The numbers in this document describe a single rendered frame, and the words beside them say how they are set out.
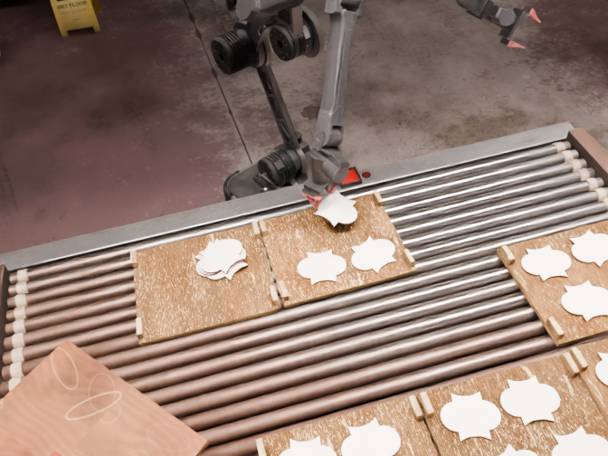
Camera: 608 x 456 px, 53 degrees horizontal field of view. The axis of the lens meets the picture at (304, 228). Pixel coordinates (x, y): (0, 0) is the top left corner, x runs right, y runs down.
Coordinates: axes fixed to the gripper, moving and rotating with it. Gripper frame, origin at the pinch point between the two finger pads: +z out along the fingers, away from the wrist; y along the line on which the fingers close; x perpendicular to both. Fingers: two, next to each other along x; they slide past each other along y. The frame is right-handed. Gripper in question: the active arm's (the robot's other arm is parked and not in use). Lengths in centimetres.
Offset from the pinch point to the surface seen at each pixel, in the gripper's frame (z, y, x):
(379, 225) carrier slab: 7.9, 6.5, -17.4
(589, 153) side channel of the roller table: 6, 73, -60
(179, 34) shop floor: 106, 166, 256
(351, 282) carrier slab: 7.7, -17.4, -22.5
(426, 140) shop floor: 103, 154, 37
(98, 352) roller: 10, -76, 25
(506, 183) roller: 10, 48, -42
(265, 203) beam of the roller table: 10.5, -3.9, 21.4
